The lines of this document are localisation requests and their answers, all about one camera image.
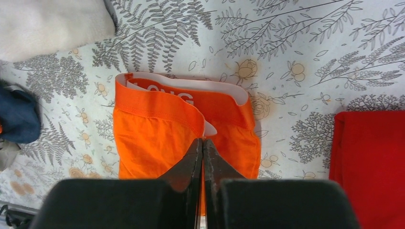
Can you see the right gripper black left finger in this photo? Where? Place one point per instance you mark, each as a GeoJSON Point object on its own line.
{"type": "Point", "coordinates": [171, 201]}

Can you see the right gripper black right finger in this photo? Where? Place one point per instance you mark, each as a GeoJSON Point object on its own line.
{"type": "Point", "coordinates": [235, 202]}

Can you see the orange underwear white trim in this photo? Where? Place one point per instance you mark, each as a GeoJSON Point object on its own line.
{"type": "Point", "coordinates": [156, 118]}

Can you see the navy underwear orange trim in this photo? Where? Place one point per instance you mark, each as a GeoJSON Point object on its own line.
{"type": "Point", "coordinates": [19, 121]}

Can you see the red folded cloth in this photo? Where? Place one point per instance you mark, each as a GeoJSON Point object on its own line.
{"type": "Point", "coordinates": [368, 161]}

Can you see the floral bed sheet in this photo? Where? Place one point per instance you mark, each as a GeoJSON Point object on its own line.
{"type": "Point", "coordinates": [301, 61]}

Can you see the grey garment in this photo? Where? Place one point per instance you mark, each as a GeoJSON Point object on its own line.
{"type": "Point", "coordinates": [8, 153]}

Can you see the black white checkered pillow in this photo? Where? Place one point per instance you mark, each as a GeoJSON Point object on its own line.
{"type": "Point", "coordinates": [29, 28]}

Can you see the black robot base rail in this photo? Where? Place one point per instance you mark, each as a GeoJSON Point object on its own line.
{"type": "Point", "coordinates": [14, 219]}

